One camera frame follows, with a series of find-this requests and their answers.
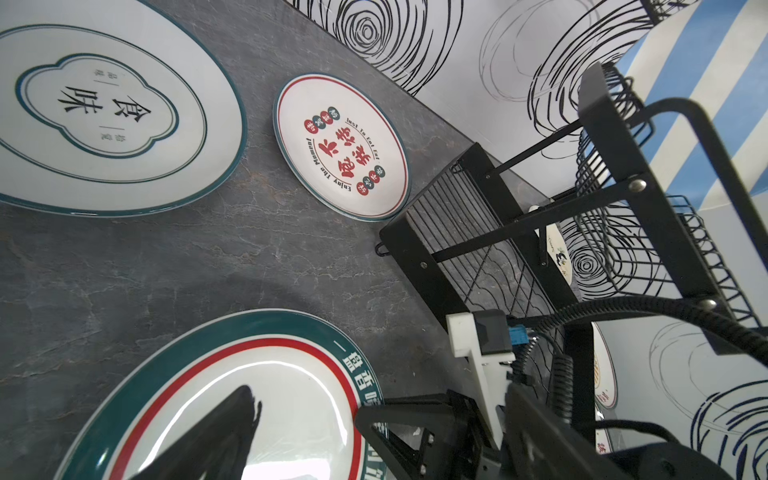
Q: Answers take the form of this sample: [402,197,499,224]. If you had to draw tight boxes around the black wire dish rack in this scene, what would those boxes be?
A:
[374,0,768,445]

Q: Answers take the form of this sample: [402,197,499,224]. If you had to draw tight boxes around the cream plate with cat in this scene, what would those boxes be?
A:
[546,224,573,286]

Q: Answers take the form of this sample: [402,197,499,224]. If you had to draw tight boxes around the white plate red characters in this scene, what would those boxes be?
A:
[273,73,411,222]

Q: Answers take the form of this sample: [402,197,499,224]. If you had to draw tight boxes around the blue striped plate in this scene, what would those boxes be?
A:
[614,1,767,210]

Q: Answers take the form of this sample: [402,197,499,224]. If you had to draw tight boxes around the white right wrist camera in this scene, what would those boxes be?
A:
[446,310,515,447]

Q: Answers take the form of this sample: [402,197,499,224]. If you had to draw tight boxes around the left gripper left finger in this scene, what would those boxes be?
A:
[134,385,262,479]

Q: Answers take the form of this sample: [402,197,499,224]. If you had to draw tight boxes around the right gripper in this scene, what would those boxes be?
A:
[354,390,503,479]

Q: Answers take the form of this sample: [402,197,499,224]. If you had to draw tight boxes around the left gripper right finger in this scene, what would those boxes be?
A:
[503,384,624,479]

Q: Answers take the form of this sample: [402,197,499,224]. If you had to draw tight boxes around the white plate green outline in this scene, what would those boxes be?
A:
[1,1,247,218]

